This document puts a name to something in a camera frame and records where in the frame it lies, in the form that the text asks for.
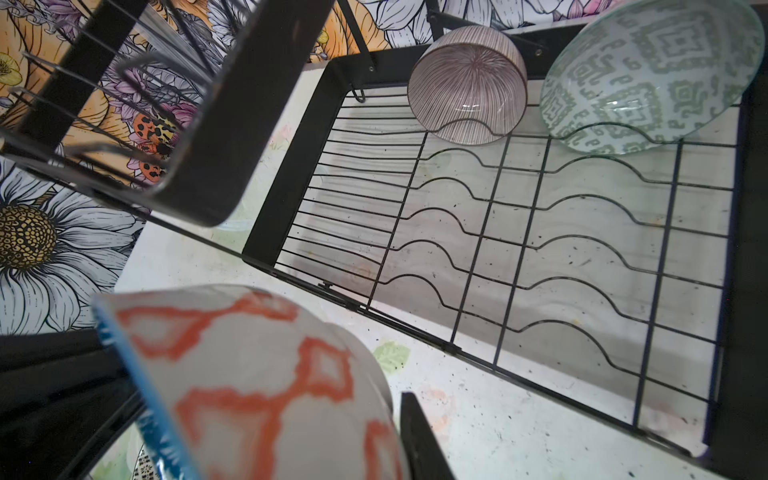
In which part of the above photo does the black wire dish rack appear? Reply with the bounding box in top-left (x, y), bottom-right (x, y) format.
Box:
top-left (1, 1), bottom-right (767, 479)

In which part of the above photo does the green patterned bowl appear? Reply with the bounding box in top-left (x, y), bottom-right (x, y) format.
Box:
top-left (539, 1), bottom-right (766, 155)

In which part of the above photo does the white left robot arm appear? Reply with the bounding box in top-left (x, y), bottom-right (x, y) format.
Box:
top-left (1, 329), bottom-right (145, 479)

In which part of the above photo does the purple striped bowl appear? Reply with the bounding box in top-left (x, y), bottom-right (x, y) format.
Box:
top-left (407, 25), bottom-right (528, 146)

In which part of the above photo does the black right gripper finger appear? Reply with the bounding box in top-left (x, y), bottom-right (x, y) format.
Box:
top-left (400, 392), bottom-right (455, 480)

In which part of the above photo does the blue triangle pattern bowl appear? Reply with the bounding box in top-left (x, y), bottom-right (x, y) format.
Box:
top-left (93, 285), bottom-right (410, 479)

